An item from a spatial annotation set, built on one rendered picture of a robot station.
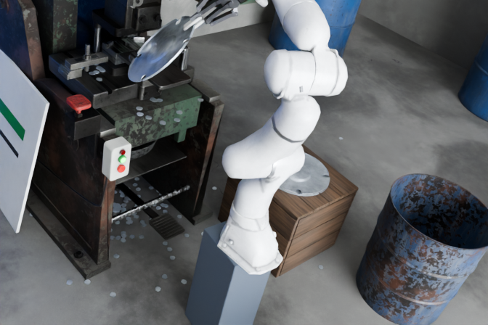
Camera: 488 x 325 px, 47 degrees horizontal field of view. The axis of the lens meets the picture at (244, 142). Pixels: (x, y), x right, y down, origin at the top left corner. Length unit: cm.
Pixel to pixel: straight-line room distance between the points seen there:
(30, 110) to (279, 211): 102
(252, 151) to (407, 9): 371
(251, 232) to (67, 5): 104
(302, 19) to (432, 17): 364
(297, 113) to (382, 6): 389
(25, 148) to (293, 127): 119
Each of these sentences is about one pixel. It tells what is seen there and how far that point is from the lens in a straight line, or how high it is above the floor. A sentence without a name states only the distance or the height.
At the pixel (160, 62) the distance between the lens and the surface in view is 181.
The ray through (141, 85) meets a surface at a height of 71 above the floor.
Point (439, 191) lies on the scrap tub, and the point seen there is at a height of 42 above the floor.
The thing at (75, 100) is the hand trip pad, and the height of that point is 76.
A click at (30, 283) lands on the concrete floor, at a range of 226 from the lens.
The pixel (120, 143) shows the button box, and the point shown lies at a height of 63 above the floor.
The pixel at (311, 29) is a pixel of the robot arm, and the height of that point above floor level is 122.
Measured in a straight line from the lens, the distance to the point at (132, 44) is 212.
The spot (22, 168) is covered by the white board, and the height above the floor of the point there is 27.
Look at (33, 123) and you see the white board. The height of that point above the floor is 47.
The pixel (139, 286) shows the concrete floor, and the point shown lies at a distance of 225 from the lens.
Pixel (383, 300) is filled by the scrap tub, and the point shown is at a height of 8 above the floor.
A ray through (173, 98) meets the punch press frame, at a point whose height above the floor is 64.
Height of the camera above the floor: 173
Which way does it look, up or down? 34 degrees down
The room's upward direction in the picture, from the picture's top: 14 degrees clockwise
